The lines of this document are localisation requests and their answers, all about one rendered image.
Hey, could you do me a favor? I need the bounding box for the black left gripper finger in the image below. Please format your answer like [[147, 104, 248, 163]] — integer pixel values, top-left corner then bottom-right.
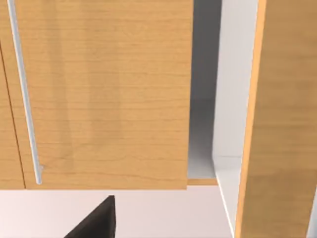
[[63, 195, 116, 238]]

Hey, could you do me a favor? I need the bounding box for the open wooden cupboard door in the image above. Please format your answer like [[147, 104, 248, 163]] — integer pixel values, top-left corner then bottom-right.
[[234, 0, 317, 238]]

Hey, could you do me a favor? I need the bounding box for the wooden cupboard door with handle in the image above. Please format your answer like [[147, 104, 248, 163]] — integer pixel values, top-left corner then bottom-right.
[[0, 0, 195, 191]]

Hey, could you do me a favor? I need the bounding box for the wooden cupboard door without handle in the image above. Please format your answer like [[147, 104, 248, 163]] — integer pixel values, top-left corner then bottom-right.
[[0, 44, 27, 191]]

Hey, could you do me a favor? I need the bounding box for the long metal door handle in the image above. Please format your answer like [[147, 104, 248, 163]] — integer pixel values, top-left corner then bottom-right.
[[6, 0, 45, 185]]

